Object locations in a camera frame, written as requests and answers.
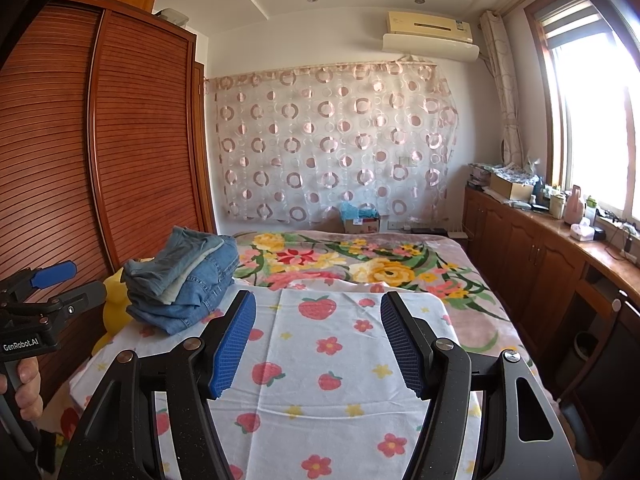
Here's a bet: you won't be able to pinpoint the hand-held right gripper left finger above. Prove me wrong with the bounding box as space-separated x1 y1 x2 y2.
57 289 258 480

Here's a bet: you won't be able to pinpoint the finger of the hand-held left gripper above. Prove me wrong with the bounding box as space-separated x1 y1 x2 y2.
0 260 77 303
30 281 107 321

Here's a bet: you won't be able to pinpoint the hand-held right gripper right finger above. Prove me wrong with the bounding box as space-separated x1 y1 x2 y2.
380 290 571 480

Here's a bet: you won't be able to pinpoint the person's left hand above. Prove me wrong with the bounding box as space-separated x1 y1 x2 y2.
14 354 46 422

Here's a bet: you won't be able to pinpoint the yellow plush toy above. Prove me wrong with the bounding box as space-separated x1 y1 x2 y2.
92 257 153 356

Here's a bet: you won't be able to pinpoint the folded blue jeans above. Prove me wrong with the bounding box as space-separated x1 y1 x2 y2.
125 237 240 337

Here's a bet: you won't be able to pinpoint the white strawberry printed sheet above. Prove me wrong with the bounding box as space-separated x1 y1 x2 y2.
69 287 488 480

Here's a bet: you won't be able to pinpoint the floral blanket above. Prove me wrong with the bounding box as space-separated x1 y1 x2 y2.
40 230 558 461

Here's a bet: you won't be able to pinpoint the cardboard box with blue cloth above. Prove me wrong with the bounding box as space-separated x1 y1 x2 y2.
340 202 382 234

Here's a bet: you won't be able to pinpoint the long wooden sideboard cabinet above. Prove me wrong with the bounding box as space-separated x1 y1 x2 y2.
462 185 640 411

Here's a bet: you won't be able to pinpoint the wooden louvered wardrobe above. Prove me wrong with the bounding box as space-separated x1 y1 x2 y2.
0 0 218 401

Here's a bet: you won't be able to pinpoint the dark waste bin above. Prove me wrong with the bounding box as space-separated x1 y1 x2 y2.
574 330 607 361

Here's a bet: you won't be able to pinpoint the open cardboard box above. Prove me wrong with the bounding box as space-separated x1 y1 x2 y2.
489 171 535 202

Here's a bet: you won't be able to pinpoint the dark chair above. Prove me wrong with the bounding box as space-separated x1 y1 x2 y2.
559 285 640 453

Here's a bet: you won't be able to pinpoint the circle-patterned sheer curtain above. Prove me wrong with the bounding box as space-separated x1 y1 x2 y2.
207 60 460 223

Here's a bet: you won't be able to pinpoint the pink bottle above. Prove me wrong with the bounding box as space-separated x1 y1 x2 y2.
565 184 585 226

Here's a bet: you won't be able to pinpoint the tied patterned window curtain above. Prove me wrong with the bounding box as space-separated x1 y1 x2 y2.
480 10 523 166

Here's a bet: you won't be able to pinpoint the grey box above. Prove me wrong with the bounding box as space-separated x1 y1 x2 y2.
157 7 190 27

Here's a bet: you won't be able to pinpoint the cream air conditioner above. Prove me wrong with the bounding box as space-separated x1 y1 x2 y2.
381 10 481 63

